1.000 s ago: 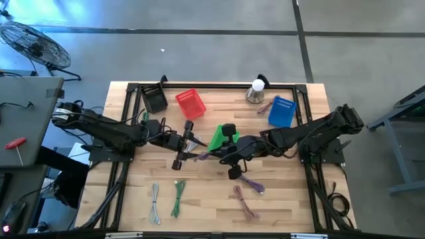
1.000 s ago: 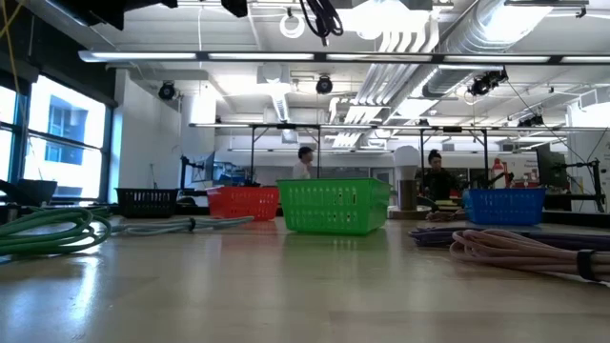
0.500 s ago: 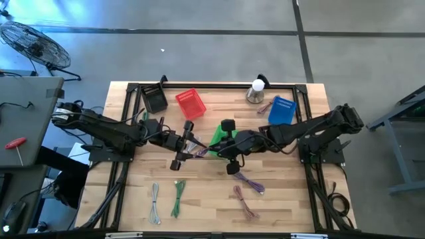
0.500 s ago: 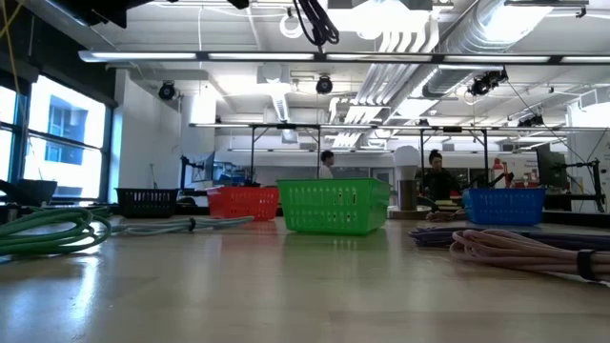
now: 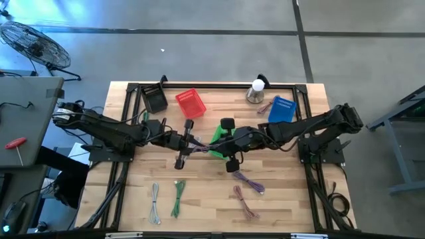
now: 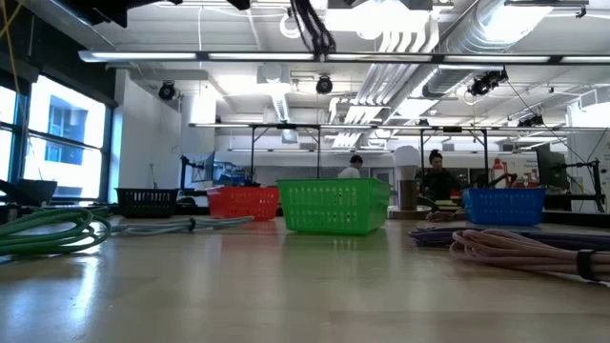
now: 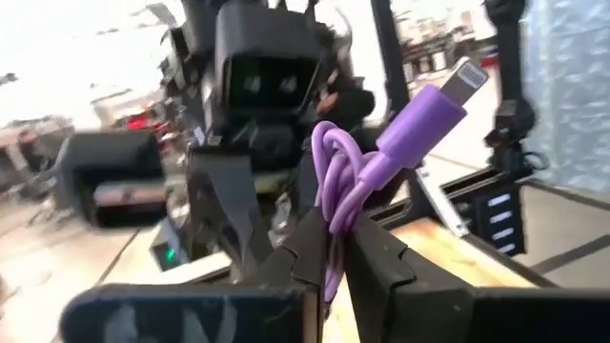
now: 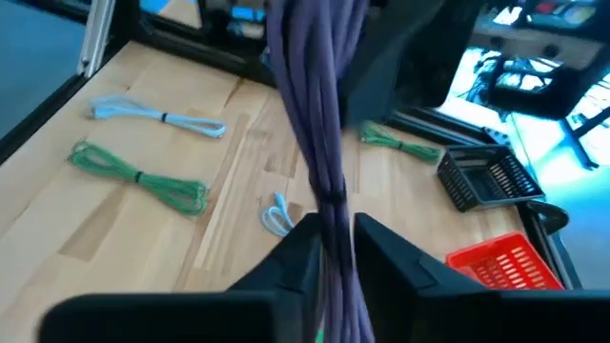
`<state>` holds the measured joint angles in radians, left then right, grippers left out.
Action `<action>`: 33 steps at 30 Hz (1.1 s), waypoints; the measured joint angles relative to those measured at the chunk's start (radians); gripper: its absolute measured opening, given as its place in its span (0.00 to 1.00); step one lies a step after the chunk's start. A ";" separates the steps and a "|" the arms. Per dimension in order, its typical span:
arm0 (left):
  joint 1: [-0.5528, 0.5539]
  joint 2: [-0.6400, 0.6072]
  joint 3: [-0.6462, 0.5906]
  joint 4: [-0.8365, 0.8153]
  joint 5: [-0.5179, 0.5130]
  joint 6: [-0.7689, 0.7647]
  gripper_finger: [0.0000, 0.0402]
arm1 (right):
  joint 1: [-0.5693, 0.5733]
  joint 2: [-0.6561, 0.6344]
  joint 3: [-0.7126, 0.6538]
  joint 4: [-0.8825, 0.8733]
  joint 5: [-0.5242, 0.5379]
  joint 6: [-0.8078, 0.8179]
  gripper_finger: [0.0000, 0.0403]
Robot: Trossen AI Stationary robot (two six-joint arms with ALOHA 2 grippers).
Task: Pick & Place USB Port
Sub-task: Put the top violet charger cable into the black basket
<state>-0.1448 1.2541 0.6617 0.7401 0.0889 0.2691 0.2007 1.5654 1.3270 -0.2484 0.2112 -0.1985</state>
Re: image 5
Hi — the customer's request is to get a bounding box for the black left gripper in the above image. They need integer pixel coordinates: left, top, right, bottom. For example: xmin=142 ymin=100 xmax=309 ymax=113
xmin=155 ymin=118 xmax=195 ymax=171

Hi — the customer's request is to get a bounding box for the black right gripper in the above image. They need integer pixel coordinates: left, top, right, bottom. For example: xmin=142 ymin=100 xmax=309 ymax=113
xmin=219 ymin=117 xmax=265 ymax=173

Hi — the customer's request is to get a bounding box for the purple USB cable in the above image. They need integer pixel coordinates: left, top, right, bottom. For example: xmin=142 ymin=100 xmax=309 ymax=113
xmin=189 ymin=142 xmax=222 ymax=154
xmin=231 ymin=170 xmax=266 ymax=195

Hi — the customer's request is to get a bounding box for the red plastic basket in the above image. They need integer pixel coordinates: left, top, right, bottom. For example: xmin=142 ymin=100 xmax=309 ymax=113
xmin=175 ymin=88 xmax=207 ymax=120

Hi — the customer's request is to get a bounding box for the green USB cable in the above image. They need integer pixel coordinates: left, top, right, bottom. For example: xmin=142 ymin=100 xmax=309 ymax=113
xmin=170 ymin=179 xmax=187 ymax=219

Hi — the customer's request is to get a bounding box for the black plastic basket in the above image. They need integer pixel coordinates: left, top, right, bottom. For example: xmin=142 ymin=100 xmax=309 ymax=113
xmin=140 ymin=82 xmax=169 ymax=114

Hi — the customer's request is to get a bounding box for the blue plastic basket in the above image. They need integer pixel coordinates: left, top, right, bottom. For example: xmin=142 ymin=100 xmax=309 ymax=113
xmin=267 ymin=96 xmax=298 ymax=124

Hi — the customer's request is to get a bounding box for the white USB cable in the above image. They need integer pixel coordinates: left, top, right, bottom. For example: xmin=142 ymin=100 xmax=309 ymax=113
xmin=148 ymin=181 xmax=162 ymax=226

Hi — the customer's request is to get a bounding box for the green plastic basket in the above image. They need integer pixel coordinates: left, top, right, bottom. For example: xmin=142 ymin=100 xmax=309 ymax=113
xmin=208 ymin=124 xmax=236 ymax=161

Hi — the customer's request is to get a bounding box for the light bulb on metal base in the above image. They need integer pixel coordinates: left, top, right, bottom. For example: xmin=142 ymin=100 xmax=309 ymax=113
xmin=245 ymin=78 xmax=266 ymax=104

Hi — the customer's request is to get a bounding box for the white paper sheet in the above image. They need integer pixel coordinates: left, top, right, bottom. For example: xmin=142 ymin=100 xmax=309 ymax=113
xmin=68 ymin=142 xmax=90 ymax=165

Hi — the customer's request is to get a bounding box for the grey side table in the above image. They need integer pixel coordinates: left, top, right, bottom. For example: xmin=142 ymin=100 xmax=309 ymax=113
xmin=0 ymin=76 xmax=64 ymax=169

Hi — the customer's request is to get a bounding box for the grey metal cart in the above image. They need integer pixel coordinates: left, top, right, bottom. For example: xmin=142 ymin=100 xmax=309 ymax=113
xmin=365 ymin=84 xmax=425 ymax=195

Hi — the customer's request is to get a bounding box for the dark grey desk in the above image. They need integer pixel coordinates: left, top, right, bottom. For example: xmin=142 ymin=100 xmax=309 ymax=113
xmin=0 ymin=164 xmax=49 ymax=235

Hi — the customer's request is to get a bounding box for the black floor fan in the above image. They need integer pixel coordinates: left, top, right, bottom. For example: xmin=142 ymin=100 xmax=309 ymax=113
xmin=0 ymin=20 xmax=82 ymax=82

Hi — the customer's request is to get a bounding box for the black computer mouse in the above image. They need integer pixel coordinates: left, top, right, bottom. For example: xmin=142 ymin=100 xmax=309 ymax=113
xmin=1 ymin=200 xmax=27 ymax=235

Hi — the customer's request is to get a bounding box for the black aluminium table frame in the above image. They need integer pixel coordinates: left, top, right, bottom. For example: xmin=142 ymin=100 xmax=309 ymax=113
xmin=79 ymin=81 xmax=358 ymax=233

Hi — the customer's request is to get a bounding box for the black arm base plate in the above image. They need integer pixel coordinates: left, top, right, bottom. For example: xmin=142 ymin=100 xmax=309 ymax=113
xmin=297 ymin=137 xmax=346 ymax=164
xmin=88 ymin=137 xmax=135 ymax=163

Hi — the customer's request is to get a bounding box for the white bracket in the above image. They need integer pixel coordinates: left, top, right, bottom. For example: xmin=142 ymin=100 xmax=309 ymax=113
xmin=290 ymin=233 xmax=329 ymax=239
xmin=105 ymin=232 xmax=143 ymax=239

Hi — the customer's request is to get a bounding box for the black loose cable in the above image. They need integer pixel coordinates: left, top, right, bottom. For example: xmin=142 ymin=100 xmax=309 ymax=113
xmin=327 ymin=181 xmax=351 ymax=220

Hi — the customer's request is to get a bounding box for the red-handled hex key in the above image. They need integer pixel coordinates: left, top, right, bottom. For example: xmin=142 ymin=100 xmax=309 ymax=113
xmin=5 ymin=137 xmax=27 ymax=167

